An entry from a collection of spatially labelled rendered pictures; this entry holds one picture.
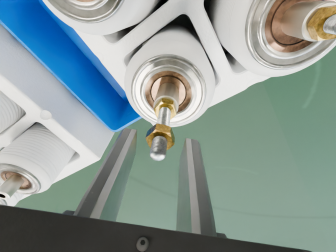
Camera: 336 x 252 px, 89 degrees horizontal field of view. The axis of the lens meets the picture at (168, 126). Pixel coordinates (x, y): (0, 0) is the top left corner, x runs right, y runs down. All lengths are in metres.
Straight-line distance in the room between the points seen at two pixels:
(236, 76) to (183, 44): 0.11
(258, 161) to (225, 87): 0.42
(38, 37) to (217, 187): 0.67
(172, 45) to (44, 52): 0.28
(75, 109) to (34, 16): 0.19
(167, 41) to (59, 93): 0.27
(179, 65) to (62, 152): 0.28
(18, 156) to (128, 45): 0.24
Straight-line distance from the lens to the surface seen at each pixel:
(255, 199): 0.82
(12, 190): 0.37
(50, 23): 0.47
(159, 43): 0.17
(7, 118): 0.39
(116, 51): 0.25
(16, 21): 0.42
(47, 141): 0.37
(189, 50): 0.17
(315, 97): 0.56
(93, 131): 0.40
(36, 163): 0.35
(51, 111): 0.36
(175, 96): 0.15
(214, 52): 0.24
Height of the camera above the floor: 0.41
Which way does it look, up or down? 55 degrees down
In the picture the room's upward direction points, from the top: 173 degrees counter-clockwise
